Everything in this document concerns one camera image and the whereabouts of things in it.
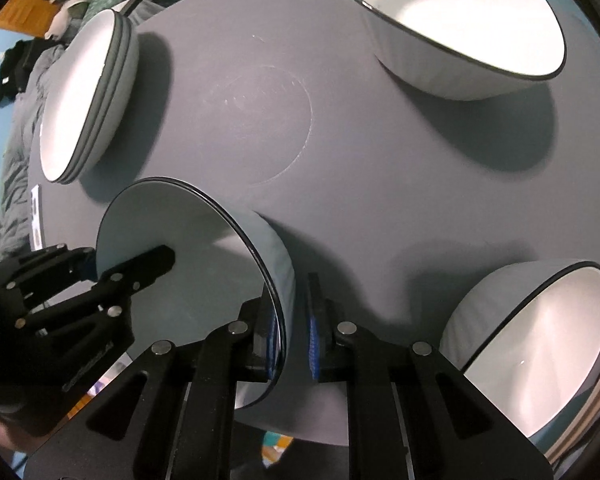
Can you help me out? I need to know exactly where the grey puffy duvet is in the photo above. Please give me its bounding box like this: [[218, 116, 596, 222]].
[[0, 42, 77, 261]]

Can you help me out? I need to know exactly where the white plate with dark rim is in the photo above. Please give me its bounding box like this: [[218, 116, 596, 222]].
[[66, 14, 141, 184], [55, 12, 129, 184], [39, 10, 119, 183]]

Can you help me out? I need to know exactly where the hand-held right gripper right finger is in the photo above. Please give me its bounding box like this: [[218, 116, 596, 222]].
[[306, 273, 556, 480]]

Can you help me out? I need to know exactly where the black clothes pile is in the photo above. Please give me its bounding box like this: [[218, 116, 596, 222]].
[[0, 39, 37, 107]]

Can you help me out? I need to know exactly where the pale clothes pile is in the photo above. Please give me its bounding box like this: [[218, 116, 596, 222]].
[[45, 0, 94, 41]]

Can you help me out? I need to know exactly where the white bowl with dark rim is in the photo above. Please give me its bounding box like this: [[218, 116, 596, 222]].
[[325, 0, 567, 102], [95, 177, 297, 409], [439, 259, 600, 452]]

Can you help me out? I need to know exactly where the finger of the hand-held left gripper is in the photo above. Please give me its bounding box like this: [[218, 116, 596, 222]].
[[0, 244, 99, 311], [12, 245, 176, 341]]

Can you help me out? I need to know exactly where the pale blue phone with sticker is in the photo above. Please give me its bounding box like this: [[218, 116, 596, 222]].
[[30, 184, 46, 250]]

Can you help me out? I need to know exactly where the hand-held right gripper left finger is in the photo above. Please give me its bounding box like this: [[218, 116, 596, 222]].
[[25, 299, 284, 480]]

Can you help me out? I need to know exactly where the person's left hand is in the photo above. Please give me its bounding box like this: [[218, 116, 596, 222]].
[[0, 417, 28, 461]]

